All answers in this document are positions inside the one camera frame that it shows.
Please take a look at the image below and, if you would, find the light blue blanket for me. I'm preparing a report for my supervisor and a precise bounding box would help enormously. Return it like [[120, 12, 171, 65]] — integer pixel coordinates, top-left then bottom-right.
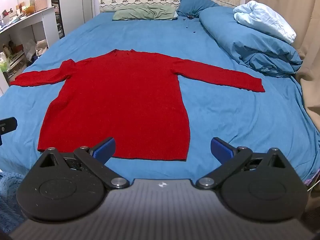
[[233, 0, 297, 44]]

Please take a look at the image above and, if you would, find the blue duvet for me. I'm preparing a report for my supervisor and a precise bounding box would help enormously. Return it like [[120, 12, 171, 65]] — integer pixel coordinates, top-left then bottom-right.
[[199, 6, 303, 77]]

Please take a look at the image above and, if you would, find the green pillow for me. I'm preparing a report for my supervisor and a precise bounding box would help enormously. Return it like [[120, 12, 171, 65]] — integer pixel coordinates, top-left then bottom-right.
[[112, 4, 177, 21]]

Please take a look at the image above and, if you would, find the blue pillow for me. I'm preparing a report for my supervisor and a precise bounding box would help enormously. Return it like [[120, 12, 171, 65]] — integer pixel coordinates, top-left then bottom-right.
[[176, 0, 222, 19]]

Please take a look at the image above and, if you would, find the white desk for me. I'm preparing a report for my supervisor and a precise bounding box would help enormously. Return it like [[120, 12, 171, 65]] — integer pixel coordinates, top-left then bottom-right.
[[0, 5, 60, 96]]

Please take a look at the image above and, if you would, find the white and black wardrobe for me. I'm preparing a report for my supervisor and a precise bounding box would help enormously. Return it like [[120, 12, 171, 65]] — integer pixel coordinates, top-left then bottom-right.
[[49, 0, 101, 39]]

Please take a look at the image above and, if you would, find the blue fuzzy rug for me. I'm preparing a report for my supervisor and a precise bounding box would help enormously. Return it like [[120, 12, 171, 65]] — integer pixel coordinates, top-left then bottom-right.
[[0, 170, 28, 227]]

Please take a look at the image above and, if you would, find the pile of dark clothes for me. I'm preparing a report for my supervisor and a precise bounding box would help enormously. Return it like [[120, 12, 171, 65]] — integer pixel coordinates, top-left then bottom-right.
[[54, 5, 64, 37]]

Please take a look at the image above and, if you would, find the bed with blue sheet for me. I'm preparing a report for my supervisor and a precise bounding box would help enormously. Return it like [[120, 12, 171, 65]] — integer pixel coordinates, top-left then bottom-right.
[[0, 6, 320, 205]]

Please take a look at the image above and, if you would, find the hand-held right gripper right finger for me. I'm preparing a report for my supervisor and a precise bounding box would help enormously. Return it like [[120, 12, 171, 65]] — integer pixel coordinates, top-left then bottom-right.
[[196, 137, 293, 189]]

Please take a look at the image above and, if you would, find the white bag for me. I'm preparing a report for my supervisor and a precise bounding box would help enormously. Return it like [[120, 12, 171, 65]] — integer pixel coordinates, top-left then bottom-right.
[[35, 40, 48, 57]]

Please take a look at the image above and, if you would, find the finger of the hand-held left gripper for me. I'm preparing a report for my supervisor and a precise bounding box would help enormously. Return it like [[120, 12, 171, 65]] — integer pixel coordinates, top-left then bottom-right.
[[0, 117, 18, 145]]

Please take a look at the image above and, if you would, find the wicker basket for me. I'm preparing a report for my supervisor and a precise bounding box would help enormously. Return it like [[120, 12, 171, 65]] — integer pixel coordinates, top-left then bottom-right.
[[34, 0, 48, 12]]

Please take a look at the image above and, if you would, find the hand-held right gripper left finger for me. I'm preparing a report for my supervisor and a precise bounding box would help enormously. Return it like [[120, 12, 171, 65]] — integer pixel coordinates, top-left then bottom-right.
[[30, 137, 130, 189]]

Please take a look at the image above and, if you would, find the red knit sweater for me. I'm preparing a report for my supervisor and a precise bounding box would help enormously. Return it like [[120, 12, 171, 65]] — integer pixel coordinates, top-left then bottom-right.
[[9, 49, 265, 161]]

